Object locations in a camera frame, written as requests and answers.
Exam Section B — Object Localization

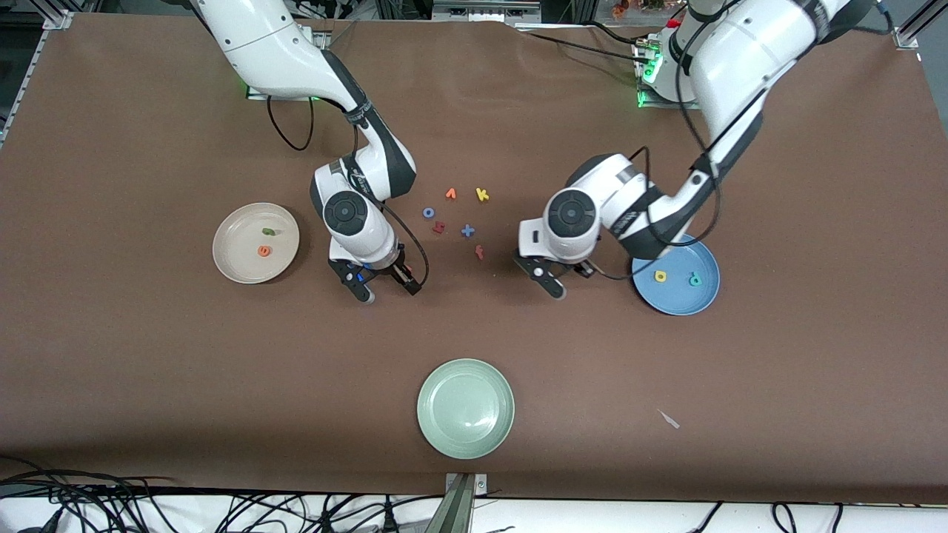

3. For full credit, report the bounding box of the brown paper table cover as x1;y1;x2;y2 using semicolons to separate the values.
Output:
0;13;948;504

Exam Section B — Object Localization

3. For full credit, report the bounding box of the metal table edge bracket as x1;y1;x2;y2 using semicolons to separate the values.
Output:
444;472;488;533

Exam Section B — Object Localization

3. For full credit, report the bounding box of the black cable on table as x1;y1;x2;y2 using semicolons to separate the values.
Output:
584;19;644;51
518;28;652;66

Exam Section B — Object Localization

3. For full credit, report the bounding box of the grey equipment box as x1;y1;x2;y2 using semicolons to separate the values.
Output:
433;0;541;21

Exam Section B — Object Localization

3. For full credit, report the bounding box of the aluminium frame profile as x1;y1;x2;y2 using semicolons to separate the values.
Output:
892;0;948;51
0;9;73;149

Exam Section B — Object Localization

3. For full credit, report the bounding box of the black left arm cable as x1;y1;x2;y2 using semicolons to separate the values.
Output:
592;0;889;281

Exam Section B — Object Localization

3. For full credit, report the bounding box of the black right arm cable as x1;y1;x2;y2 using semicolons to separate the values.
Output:
267;95;430;289

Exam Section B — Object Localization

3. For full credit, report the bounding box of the blue plate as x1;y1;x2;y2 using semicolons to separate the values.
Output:
631;233;721;317

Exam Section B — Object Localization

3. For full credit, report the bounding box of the beige brown plate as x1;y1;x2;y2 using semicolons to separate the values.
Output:
212;202;301;285

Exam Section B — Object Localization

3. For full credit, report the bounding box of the pale green plate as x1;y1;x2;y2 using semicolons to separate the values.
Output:
416;358;515;460

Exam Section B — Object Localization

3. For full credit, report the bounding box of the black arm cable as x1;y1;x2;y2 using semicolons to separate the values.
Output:
267;95;430;289
592;0;889;281

